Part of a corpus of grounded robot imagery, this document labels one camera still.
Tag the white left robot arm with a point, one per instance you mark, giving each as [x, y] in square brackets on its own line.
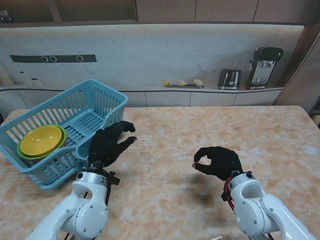
[80, 207]

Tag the black silver coffee machine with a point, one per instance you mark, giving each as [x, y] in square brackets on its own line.
[262, 67]

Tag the small dark shelf item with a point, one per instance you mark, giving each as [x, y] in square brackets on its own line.
[5, 15]

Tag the yellow plastic bowl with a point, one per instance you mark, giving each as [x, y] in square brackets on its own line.
[41, 141]

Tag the light blue plastic dish rack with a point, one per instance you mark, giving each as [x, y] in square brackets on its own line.
[82, 117]

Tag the wooden wall cabinets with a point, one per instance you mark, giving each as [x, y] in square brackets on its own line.
[165, 10]

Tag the green plastic bowl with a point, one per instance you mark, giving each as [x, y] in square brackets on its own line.
[62, 143]

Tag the dark cutting board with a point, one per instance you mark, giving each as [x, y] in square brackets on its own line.
[185, 86]

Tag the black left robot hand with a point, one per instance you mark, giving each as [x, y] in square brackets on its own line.
[107, 147]

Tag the black wall socket rail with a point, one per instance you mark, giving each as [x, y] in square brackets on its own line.
[65, 58]

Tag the black silver toaster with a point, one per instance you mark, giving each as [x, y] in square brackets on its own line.
[228, 79]

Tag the dark furniture piece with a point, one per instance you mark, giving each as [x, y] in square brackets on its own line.
[316, 110]

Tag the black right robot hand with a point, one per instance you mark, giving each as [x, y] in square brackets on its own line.
[220, 162]

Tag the grey counter with drawers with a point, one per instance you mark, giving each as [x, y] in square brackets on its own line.
[170, 98]

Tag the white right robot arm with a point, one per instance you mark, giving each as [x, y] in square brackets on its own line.
[257, 207]

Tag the yellow bread piece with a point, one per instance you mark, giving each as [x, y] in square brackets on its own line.
[181, 82]
[166, 82]
[198, 82]

